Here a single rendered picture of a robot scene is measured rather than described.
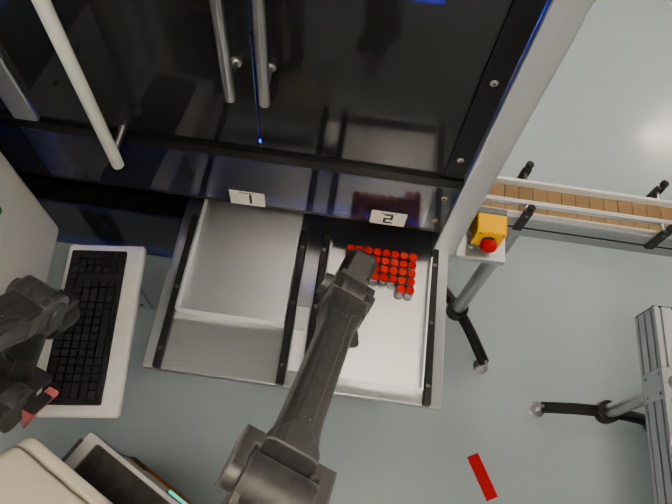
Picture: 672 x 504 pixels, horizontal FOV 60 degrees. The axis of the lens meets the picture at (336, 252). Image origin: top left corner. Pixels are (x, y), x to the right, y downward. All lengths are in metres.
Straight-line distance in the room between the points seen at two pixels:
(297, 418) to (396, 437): 1.63
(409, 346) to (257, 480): 0.88
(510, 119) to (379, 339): 0.61
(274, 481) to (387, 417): 1.70
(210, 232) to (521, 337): 1.44
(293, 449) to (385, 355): 0.80
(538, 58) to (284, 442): 0.69
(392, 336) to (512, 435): 1.06
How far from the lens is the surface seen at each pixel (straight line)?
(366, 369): 1.40
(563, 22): 0.96
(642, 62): 3.64
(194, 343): 1.43
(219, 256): 1.51
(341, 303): 0.85
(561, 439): 2.46
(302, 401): 0.69
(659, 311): 2.15
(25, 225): 1.55
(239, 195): 1.41
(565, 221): 1.64
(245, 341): 1.42
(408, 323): 1.45
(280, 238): 1.52
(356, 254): 0.98
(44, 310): 0.98
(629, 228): 1.72
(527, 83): 1.04
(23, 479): 0.96
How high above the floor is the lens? 2.23
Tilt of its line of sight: 64 degrees down
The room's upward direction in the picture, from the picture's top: 8 degrees clockwise
